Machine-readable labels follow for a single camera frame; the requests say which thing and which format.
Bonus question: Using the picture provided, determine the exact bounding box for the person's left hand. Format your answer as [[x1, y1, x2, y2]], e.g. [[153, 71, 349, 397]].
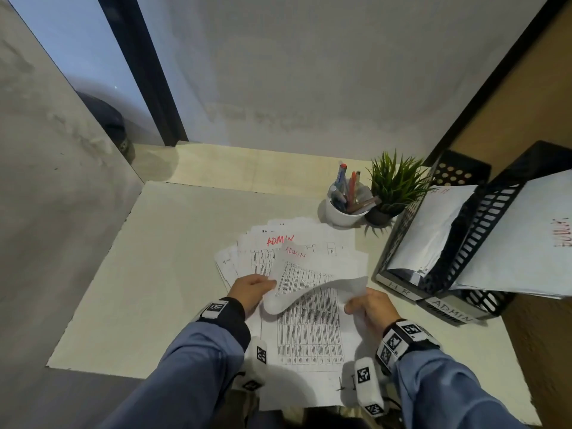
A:
[[228, 274, 277, 318]]

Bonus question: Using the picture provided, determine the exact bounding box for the person's right hand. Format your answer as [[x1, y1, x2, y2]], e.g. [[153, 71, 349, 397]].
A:
[[344, 288, 402, 338]]

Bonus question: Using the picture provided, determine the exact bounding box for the white paper sheet red heading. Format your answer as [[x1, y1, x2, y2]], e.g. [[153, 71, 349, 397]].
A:
[[263, 245, 369, 316]]

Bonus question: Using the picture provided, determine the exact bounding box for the pile of printed papers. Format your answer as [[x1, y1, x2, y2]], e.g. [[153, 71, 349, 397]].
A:
[[214, 217, 369, 409]]

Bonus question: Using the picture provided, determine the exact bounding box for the bundle of white papers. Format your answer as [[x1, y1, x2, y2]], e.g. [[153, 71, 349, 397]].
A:
[[386, 185, 478, 275], [451, 169, 572, 300]]

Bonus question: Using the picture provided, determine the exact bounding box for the black ADMIN file holder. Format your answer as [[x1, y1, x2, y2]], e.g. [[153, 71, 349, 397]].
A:
[[375, 140, 572, 325]]

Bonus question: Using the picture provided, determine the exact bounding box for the person's right forearm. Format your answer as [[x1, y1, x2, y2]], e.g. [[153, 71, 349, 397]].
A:
[[393, 348, 537, 429]]

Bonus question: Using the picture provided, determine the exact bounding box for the person's left forearm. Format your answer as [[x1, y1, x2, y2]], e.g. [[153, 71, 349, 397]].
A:
[[98, 321, 245, 429]]

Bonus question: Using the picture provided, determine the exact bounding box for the black left wrist band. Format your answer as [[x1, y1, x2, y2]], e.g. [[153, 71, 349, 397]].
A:
[[196, 297, 251, 352]]

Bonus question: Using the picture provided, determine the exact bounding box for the white pen cup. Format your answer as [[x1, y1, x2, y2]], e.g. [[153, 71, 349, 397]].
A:
[[325, 185, 369, 228]]

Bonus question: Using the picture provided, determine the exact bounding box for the white table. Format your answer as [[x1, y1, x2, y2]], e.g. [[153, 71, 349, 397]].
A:
[[46, 181, 542, 425]]

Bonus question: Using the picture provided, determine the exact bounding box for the brown pen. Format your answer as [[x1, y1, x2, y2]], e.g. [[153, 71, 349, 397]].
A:
[[350, 196, 381, 214]]

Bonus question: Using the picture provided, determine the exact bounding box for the light wooden ledge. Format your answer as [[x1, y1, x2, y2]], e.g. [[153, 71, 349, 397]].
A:
[[132, 140, 432, 197]]

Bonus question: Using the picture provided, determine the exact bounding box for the green plant in black pot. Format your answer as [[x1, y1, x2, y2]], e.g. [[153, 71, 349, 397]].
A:
[[364, 150, 432, 226]]

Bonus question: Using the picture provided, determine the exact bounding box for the dark round object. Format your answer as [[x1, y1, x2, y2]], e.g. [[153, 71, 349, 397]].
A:
[[76, 91, 135, 164]]

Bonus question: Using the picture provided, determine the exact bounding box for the black edge trim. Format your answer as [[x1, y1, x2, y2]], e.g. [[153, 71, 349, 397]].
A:
[[424, 0, 568, 164]]

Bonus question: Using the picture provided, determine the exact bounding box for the frosted window glass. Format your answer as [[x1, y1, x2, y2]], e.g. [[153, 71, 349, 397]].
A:
[[7, 0, 164, 147]]

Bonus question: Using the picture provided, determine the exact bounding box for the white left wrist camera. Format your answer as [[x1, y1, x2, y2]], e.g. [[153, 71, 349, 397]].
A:
[[232, 337, 269, 394]]

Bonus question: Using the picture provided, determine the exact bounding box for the black window frame post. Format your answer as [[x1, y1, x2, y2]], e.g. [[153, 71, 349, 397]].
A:
[[96, 0, 188, 147]]

